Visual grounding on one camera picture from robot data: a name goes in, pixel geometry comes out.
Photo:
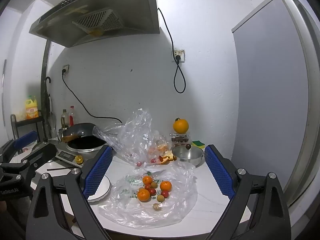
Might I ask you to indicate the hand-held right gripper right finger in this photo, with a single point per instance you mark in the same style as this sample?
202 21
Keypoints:
218 172

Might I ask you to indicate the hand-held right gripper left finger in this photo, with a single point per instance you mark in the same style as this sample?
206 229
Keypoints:
98 172

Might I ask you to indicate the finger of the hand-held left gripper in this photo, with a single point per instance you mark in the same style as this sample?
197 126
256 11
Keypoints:
25 138
42 152

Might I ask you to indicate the white round plate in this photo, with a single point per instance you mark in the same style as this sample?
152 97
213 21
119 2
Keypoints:
103 187

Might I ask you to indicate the small orange tangerine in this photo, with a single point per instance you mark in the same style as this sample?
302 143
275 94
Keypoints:
147 180
143 195
165 185

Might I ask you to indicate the printed clear plastic bag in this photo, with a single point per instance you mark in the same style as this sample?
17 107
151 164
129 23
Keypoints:
175 205

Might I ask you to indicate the steel domed wok lid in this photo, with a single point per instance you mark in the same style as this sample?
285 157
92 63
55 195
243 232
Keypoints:
47 143

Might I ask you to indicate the black metal rack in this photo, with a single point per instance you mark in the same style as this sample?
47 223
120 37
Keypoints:
27 121

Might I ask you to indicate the black chopstick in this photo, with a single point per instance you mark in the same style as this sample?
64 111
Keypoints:
60 169

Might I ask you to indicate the steel induction cooker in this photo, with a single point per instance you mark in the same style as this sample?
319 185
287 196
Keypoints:
82 150

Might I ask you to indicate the yellow detergent bottle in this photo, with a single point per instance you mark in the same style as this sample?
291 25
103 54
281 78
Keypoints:
31 108

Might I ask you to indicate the yellow green sponge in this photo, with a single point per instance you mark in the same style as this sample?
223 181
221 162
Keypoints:
198 144

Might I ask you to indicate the clear oil bottle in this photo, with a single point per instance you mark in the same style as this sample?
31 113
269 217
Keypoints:
64 118

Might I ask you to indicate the black folded umbrella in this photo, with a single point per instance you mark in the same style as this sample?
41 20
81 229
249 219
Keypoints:
48 100

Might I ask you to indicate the red capped sauce bottle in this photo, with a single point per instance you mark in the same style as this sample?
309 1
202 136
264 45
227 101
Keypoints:
72 116

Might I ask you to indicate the crumpled clear plastic bag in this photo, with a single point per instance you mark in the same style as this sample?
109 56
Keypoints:
135 135

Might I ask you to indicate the clear box of dark fruit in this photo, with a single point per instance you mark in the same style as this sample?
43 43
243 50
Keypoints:
178 138

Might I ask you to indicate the orange peel pile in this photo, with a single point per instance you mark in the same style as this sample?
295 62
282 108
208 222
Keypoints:
166 158

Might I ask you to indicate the large orange with leaf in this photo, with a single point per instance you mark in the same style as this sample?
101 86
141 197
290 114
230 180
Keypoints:
180 126

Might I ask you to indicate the dark vertical pipe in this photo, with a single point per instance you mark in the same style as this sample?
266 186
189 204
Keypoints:
45 67

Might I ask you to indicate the grey refrigerator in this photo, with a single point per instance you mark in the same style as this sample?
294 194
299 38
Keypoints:
270 80

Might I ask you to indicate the steel range hood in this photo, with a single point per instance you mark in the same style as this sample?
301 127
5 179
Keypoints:
100 5

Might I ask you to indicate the white wall socket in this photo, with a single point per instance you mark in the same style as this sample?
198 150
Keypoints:
181 53
67 66

